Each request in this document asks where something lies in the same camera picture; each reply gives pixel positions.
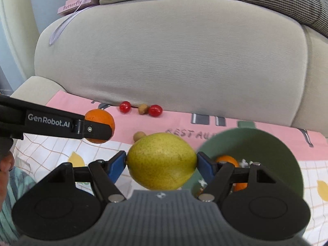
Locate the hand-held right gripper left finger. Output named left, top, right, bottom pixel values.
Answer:
left=49, top=151, right=128, bottom=202

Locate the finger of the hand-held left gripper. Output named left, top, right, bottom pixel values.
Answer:
left=72, top=120, right=113, bottom=139

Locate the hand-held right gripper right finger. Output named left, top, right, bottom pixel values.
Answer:
left=196, top=152, right=278, bottom=202

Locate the green yellow pear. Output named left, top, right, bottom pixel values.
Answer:
left=127, top=132, right=198, bottom=191

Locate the green colander bowl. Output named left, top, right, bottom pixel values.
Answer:
left=179, top=120, right=303, bottom=200

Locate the person's left hand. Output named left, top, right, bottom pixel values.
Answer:
left=0, top=152, right=15, bottom=173

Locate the pink checked lemon-print cloth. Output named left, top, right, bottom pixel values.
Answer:
left=14, top=90, right=328, bottom=244

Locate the teal striped cloth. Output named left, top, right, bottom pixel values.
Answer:
left=0, top=166, right=37, bottom=239

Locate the lilac ribbon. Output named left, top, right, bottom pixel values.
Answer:
left=49, top=5, right=89, bottom=45

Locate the beige fabric sofa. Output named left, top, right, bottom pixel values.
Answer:
left=0, top=0, right=328, bottom=144

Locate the pink printed box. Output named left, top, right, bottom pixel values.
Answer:
left=58, top=0, right=93, bottom=14

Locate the houndstooth cushion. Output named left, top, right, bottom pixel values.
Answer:
left=239, top=0, right=328, bottom=38

